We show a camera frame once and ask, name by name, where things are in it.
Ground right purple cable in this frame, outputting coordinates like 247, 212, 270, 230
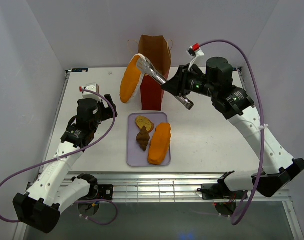
198, 39, 265, 226

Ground brown croissant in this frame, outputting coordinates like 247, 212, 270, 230
136, 126, 150, 151

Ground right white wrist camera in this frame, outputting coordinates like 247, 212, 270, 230
186, 43, 205, 72

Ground orange loaf bread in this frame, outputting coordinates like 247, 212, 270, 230
147, 122, 171, 165

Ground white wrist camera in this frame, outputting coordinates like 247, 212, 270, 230
79, 83, 99, 101
186, 43, 205, 72

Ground long oval orange bread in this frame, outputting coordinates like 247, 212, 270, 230
119, 53, 145, 104

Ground aluminium frame rail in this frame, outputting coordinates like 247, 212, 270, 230
26, 172, 304, 240

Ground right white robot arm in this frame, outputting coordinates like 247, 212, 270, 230
161, 57, 304, 199

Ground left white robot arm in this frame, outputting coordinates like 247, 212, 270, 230
13, 92, 117, 233

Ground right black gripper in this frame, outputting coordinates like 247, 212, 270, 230
160, 64, 217, 99

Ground toasted bread slice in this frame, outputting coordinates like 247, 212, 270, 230
135, 115, 154, 133

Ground left blue label sticker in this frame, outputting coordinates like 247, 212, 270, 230
71, 68, 88, 73

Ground lilac plastic tray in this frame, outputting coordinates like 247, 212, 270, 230
126, 112, 171, 168

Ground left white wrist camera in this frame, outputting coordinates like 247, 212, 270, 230
79, 83, 99, 101

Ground metal tongs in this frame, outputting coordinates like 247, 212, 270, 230
136, 57, 194, 110

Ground red brown paper bag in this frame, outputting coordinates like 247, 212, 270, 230
127, 34, 173, 111

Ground purple cable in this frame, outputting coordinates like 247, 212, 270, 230
0, 89, 119, 226
198, 39, 265, 226

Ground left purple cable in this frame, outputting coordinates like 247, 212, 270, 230
0, 89, 119, 226

